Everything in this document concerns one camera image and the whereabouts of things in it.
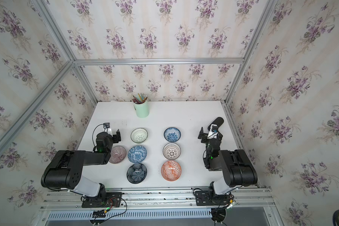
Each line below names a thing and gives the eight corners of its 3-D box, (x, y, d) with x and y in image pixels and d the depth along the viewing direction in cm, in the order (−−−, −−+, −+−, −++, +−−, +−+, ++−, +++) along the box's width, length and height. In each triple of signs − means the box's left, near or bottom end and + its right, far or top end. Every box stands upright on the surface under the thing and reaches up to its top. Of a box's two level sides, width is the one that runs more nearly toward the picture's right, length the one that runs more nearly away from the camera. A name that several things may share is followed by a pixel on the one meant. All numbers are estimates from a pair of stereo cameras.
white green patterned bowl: (130, 144, 95) (129, 140, 92) (133, 131, 102) (132, 127, 99) (147, 144, 95) (146, 141, 92) (148, 131, 102) (147, 127, 99)
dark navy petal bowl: (126, 184, 79) (124, 182, 76) (129, 165, 86) (128, 163, 83) (145, 184, 79) (144, 182, 76) (147, 165, 86) (147, 163, 83)
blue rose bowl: (163, 141, 96) (163, 139, 93) (164, 129, 102) (164, 127, 100) (181, 141, 96) (181, 139, 93) (180, 129, 102) (180, 127, 100)
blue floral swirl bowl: (127, 163, 87) (126, 161, 84) (130, 147, 94) (129, 145, 91) (146, 163, 87) (145, 161, 84) (148, 147, 94) (147, 145, 91)
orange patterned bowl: (161, 181, 80) (160, 179, 77) (161, 162, 87) (161, 160, 84) (181, 181, 81) (181, 179, 77) (180, 162, 87) (181, 160, 84)
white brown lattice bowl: (162, 160, 88) (162, 158, 85) (163, 145, 94) (162, 142, 92) (181, 160, 88) (181, 158, 85) (180, 145, 94) (180, 142, 92)
